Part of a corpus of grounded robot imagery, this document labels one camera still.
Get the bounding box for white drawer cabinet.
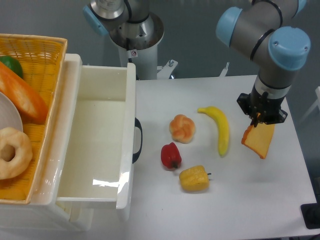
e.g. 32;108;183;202
0;53;93;231

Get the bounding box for orange baguette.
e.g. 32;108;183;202
0;63;49;125

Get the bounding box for yellow banana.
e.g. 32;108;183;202
197;106;230;157

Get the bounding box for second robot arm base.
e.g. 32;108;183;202
82;0;164;50

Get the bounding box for white plate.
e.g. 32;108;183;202
0;92;23;132

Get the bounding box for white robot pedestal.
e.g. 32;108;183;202
117;44;178;80

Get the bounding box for knotted bread roll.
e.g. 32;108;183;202
169;114;196;144

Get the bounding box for black drawer handle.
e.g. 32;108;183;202
132;118;143;164

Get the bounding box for orange bread slice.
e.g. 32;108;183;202
241;123;275;159

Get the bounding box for open upper white drawer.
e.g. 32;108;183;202
57;63;136;221

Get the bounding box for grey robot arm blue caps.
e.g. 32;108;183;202
215;0;311;127

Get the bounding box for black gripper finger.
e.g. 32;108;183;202
250;106;261;128

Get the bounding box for yellow woven basket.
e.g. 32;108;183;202
0;33;68;205

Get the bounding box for white chair frame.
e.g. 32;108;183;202
298;86;320;124

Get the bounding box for black object at table edge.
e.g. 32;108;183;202
300;203;320;230

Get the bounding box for green pepper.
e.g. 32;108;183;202
0;55;24;79

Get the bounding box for beige bagel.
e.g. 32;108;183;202
0;127;33;180

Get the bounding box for yellow bell pepper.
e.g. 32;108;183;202
179;165;210;192

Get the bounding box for red bell pepper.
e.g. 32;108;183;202
160;142;182;169

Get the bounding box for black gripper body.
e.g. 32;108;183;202
237;86;288;125

